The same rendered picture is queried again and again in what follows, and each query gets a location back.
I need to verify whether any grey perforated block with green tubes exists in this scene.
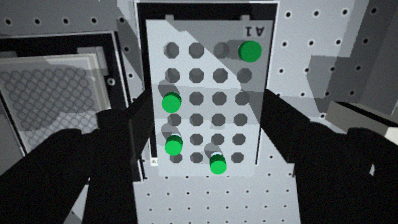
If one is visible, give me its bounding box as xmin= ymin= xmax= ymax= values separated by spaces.
xmin=146 ymin=20 xmax=273 ymax=176

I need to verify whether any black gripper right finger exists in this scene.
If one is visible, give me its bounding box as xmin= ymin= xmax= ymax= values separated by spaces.
xmin=260 ymin=89 xmax=398 ymax=224

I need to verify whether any black rectangular frame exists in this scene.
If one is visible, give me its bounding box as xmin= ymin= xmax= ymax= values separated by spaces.
xmin=0 ymin=31 xmax=145 ymax=183

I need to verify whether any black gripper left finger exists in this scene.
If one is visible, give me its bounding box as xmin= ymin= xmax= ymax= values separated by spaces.
xmin=0 ymin=89 xmax=155 ymax=224

